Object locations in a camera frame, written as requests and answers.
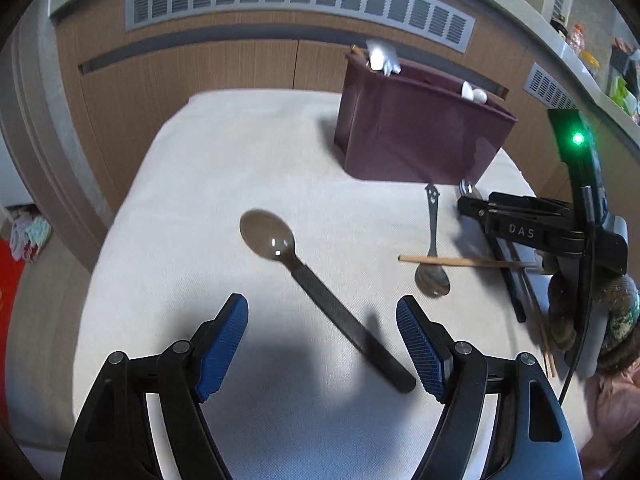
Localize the light wooden spoon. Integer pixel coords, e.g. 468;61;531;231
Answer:
350;44;368;64

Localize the person's right hand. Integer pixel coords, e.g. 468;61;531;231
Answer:
548;259;639;379

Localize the small grey vent grille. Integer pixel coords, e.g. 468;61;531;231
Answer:
523;63;577;110

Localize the wooden chopstick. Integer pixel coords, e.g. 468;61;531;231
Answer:
397;255;538;269
520;270;558;378

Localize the steel smiley handle spoon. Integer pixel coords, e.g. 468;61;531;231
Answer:
413;183;452;299

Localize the white table cloth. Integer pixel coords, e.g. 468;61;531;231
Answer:
71;89;591;480

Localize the wooden kitchen cabinet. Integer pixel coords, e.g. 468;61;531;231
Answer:
49;0;640;241

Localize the purple plastic utensil caddy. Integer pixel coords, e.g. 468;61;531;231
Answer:
334;52;518;185

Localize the steel shovel-shaped spoon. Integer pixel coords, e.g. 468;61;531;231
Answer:
366;39;401;77

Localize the translucent brown spoon black handle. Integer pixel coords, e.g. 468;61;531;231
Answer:
240;209;416;393

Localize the white ceramic spoon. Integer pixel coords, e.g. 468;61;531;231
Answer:
460;80;488;104

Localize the yellow-lid jar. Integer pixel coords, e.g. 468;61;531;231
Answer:
580;50;600;79

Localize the orange-capped clear bottle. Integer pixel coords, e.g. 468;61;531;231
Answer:
567;23;585;55

